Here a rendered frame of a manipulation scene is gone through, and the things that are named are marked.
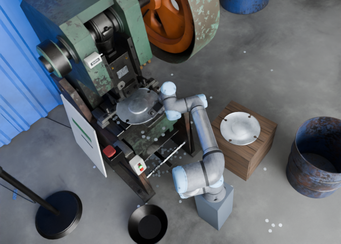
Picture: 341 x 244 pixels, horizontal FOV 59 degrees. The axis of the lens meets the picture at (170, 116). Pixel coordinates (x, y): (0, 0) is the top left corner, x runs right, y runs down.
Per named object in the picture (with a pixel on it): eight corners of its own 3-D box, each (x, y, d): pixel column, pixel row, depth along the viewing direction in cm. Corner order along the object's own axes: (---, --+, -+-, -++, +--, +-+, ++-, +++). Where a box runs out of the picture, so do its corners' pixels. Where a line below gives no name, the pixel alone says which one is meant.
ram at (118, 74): (143, 88, 186) (132, 52, 162) (125, 102, 181) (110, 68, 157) (126, 75, 195) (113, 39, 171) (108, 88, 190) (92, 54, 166)
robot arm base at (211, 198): (230, 188, 186) (231, 181, 178) (216, 207, 181) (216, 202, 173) (210, 175, 193) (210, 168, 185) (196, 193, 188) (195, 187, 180)
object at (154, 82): (159, 83, 212) (156, 73, 203) (141, 97, 206) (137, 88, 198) (153, 79, 215) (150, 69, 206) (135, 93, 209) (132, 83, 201)
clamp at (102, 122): (122, 112, 201) (117, 103, 192) (102, 129, 195) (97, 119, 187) (116, 108, 204) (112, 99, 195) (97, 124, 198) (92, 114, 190)
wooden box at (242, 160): (271, 147, 248) (277, 124, 220) (246, 181, 234) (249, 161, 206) (231, 124, 266) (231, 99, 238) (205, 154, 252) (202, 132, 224)
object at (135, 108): (132, 83, 205) (132, 82, 204) (168, 96, 193) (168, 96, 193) (107, 115, 192) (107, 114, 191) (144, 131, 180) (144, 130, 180)
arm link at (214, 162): (234, 173, 126) (203, 87, 154) (208, 180, 126) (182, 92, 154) (233, 183, 135) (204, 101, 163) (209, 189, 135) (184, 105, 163)
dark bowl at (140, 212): (177, 225, 222) (176, 223, 216) (147, 257, 212) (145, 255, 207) (150, 199, 237) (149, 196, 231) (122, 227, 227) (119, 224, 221)
